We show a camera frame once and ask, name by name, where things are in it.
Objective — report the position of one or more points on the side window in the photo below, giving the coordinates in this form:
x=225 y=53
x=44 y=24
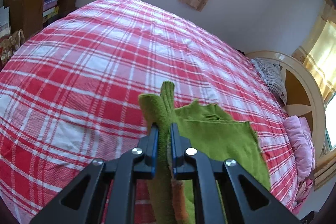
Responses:
x=330 y=136

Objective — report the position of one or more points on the pink quilt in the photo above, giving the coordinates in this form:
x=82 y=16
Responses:
x=300 y=139

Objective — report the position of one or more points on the yellow side curtain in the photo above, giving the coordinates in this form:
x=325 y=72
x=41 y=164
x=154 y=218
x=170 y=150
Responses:
x=317 y=52

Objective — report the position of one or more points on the striped pillow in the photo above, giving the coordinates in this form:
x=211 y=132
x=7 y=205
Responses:
x=270 y=72

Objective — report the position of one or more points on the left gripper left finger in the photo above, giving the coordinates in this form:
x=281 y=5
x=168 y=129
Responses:
x=105 y=190

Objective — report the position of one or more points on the green orange knitted sweater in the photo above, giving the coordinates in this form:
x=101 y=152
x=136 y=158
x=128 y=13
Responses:
x=210 y=130

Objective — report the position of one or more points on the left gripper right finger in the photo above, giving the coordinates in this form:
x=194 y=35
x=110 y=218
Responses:
x=224 y=192

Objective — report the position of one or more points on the cream wooden headboard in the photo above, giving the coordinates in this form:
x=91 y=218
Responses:
x=304 y=96

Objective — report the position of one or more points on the red white plaid bedsheet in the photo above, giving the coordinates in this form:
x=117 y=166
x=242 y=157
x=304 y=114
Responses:
x=70 y=94

